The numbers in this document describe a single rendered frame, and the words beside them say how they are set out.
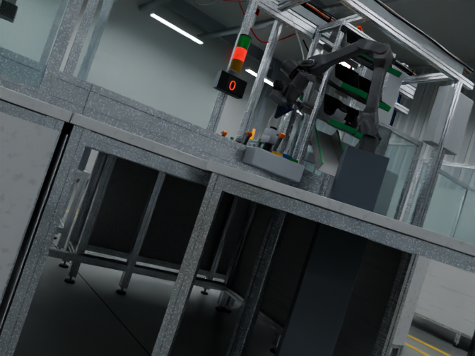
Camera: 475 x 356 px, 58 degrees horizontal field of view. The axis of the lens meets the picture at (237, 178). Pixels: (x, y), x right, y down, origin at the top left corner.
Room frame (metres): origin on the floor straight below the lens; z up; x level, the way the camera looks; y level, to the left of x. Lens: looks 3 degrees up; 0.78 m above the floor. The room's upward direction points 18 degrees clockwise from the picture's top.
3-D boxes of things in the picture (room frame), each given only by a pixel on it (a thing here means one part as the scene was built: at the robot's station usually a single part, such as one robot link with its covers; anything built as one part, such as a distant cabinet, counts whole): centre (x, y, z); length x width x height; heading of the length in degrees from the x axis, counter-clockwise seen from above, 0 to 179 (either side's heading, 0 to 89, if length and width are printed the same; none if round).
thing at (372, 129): (1.46, -0.39, 1.15); 0.09 x 0.07 x 0.06; 149
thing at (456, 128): (3.03, -1.31, 1.43); 0.30 x 0.09 x 1.13; 119
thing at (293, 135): (2.69, -0.22, 1.32); 0.14 x 0.14 x 0.38
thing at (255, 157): (1.47, -0.10, 0.93); 0.21 x 0.07 x 0.06; 119
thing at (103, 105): (1.44, 0.09, 0.91); 0.89 x 0.06 x 0.11; 119
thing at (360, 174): (1.46, -0.39, 0.96); 0.14 x 0.14 x 0.20; 82
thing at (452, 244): (1.51, -0.40, 0.84); 0.90 x 0.70 x 0.03; 82
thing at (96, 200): (3.22, -0.11, 0.43); 2.20 x 0.38 x 0.86; 119
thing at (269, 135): (1.71, -0.07, 1.06); 0.08 x 0.04 x 0.07; 29
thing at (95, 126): (2.09, 0.14, 0.85); 1.50 x 1.41 x 0.03; 119
